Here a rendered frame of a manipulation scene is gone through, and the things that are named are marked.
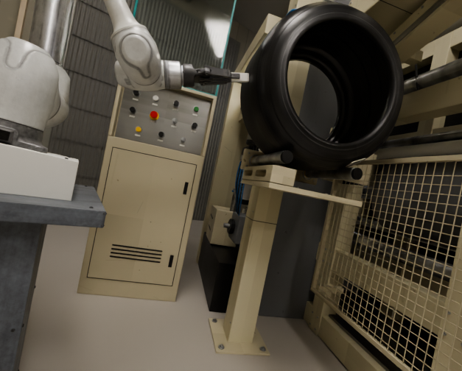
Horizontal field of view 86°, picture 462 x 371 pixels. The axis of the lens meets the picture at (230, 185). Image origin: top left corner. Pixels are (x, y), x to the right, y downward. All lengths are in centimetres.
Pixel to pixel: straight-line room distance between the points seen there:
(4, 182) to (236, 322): 109
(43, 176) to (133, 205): 84
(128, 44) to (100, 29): 362
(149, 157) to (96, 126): 257
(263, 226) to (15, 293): 92
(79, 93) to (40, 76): 323
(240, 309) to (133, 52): 115
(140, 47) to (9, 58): 32
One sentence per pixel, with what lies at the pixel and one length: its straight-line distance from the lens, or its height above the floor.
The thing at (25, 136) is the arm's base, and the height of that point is 79.
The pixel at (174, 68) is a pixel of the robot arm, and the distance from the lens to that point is 91.
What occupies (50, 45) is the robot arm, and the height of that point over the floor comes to 110.
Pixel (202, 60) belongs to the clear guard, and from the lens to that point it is 167.
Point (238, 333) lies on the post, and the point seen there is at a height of 6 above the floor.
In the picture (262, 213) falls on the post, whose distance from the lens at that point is 123.
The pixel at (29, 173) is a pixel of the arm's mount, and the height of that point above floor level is 70.
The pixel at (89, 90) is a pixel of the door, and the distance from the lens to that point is 409.
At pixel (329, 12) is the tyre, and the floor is 140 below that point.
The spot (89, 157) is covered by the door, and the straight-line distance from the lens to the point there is 400.
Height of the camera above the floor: 78
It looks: 1 degrees down
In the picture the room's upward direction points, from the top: 12 degrees clockwise
